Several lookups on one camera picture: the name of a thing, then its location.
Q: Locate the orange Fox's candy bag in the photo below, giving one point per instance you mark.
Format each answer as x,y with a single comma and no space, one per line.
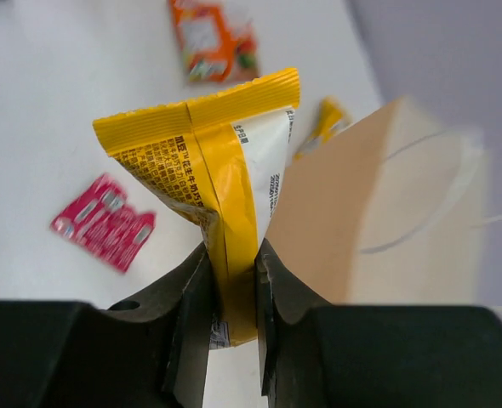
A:
217,41

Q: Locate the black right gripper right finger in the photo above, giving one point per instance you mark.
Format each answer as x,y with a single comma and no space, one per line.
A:
316,354

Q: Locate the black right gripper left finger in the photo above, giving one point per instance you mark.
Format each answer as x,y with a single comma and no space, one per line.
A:
148,350

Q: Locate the pink red snack packet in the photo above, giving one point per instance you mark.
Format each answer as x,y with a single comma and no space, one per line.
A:
102,222

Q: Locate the yellow snack bar wrapper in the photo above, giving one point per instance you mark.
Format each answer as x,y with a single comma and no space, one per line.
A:
332,119

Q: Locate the yellow chocolate snack packet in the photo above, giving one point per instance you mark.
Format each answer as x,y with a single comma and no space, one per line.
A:
218,161

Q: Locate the brown paper bag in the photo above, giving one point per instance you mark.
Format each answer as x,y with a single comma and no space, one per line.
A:
389,211

